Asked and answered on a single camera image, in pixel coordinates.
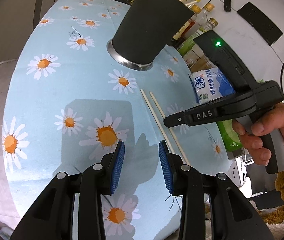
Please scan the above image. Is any beige chopstick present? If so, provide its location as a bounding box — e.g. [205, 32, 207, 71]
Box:
[149, 91, 191, 166]
[140, 89, 177, 153]

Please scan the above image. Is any person's right hand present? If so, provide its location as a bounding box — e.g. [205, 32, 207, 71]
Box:
[232, 103, 284, 166]

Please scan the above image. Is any green sponge package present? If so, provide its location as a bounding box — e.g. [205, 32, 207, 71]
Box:
[216, 120, 242, 152]

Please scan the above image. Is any white blue salt bag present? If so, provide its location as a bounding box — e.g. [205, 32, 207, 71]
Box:
[189, 67, 235, 105]

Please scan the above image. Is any green label glass bottle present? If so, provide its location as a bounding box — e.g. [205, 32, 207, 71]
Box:
[177, 18, 218, 56]

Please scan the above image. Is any clear oil bottle yellow cap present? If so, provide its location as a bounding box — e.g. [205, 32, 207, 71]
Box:
[172, 4, 202, 42]

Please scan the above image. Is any blue daisy tablecloth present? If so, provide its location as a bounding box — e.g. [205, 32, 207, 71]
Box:
[2, 0, 231, 239]

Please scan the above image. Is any black metal utensil cup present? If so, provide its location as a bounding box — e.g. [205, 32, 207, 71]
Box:
[106, 0, 194, 71]

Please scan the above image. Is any black wall plate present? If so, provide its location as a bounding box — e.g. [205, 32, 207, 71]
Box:
[237, 2, 283, 46]

